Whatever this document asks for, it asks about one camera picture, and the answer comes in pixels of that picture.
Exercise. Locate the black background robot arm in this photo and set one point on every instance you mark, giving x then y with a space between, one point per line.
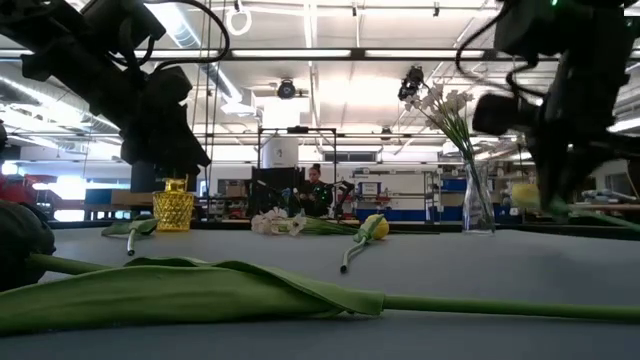
345 190

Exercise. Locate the person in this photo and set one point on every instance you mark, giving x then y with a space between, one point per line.
315 192

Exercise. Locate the yellow faceted glass vase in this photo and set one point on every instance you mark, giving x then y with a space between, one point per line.
172 212

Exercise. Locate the black screen panel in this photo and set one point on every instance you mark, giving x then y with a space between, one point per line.
275 185

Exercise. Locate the white artificial flower bunch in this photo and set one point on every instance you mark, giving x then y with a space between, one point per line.
440 107
272 222

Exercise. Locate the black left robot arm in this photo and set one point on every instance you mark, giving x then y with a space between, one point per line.
75 55

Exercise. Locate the blue storage bin row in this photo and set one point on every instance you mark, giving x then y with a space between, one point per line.
400 215

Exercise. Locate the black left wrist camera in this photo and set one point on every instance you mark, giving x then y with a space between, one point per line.
167 82

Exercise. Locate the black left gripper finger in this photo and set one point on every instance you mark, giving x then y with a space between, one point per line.
182 160
197 147

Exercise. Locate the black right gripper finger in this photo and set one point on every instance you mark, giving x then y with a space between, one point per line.
575 172
547 170

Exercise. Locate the red machine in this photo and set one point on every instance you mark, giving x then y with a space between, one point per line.
20 189

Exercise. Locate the black monitor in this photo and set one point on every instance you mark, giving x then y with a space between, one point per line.
142 180

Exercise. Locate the black metal frame stand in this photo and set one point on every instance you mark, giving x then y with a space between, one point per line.
297 129

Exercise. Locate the yellow artificial tulip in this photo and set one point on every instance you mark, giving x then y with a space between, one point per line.
380 227
525 196

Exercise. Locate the artificial tulip with broad leaf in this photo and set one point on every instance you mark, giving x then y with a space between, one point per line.
200 295

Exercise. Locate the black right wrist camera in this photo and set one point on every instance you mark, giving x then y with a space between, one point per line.
502 115

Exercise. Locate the black round ceiling lamp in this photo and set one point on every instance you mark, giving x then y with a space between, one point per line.
286 90

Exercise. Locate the black overhead frame bar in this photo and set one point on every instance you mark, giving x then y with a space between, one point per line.
357 54

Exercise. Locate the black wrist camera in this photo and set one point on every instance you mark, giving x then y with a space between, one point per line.
167 82
502 115

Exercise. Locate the clear glass vase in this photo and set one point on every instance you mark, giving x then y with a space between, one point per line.
479 217

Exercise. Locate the black camera on rig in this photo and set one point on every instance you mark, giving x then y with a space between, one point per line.
412 80

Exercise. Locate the green-leaved flower stem grey tip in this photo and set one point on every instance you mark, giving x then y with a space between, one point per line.
142 226

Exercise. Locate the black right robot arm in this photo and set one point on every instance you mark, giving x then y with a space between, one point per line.
575 30

